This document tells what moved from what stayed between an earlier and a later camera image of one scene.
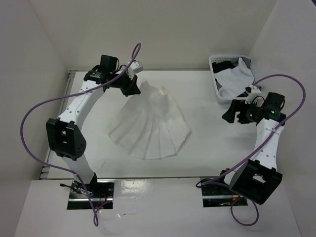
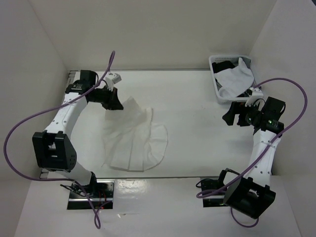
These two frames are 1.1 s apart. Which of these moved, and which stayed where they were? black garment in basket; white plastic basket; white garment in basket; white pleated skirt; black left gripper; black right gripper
Moved: white pleated skirt; black left gripper
Stayed: white plastic basket; white garment in basket; black garment in basket; black right gripper
